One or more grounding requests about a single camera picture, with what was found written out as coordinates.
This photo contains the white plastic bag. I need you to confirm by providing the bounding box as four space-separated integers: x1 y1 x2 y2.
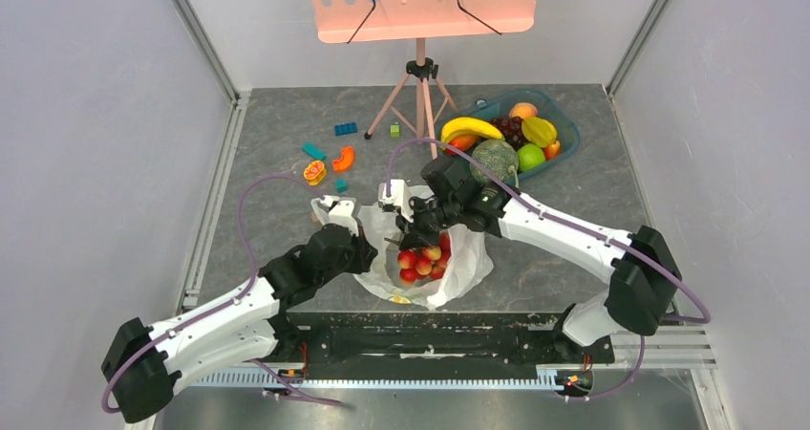
310 198 494 310

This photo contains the red cherry fruit cluster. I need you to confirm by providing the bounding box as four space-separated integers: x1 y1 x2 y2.
396 231 452 285

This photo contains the yellow banana fake fruit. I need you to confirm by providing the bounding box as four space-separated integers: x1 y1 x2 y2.
440 117 504 143

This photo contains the yellow green starfruit fake fruit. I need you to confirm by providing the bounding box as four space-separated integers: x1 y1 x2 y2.
521 117 558 148

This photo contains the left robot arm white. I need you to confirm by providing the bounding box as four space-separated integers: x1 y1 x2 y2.
101 224 378 423

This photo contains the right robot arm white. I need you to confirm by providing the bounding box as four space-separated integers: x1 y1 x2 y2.
378 157 683 361

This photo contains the red orange mango fake fruit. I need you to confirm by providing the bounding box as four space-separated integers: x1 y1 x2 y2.
447 134 480 152

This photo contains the small red apple fake fruit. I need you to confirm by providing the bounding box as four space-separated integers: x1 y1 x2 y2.
543 140 563 161

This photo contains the peach fake fruit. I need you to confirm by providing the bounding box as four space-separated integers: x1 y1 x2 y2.
509 102 538 119

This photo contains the green netted melon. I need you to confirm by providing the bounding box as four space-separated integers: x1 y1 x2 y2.
472 140 519 185

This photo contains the orange slice toy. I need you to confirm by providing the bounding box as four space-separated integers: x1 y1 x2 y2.
303 160 327 186

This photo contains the dark red grape bunch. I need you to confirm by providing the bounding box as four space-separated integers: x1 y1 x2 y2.
490 116 529 151

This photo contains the orange curved block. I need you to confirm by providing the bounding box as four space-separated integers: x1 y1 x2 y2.
331 146 355 173

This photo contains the teal flat block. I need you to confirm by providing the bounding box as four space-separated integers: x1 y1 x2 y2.
301 142 327 161

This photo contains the teal plastic fruit bin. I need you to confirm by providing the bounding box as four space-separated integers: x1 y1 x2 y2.
437 89 580 181

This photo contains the blue lego brick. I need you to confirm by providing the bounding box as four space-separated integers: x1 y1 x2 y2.
333 121 358 137

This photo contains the pink music stand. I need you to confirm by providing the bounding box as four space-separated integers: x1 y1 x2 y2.
304 0 541 162

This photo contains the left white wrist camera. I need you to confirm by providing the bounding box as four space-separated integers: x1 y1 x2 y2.
320 195 360 236

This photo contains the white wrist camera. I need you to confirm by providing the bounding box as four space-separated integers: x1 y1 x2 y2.
320 195 360 236
377 179 414 223

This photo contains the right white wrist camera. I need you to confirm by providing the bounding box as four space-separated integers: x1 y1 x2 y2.
377 179 414 223

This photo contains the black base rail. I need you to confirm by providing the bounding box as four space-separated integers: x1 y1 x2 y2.
264 312 615 381

